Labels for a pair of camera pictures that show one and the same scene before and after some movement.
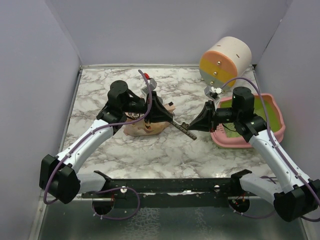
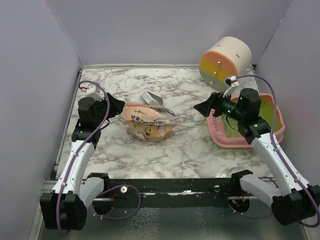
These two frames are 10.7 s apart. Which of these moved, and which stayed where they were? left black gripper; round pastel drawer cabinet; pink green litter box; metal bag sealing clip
Moved: metal bag sealing clip; left black gripper
Stayed: pink green litter box; round pastel drawer cabinet
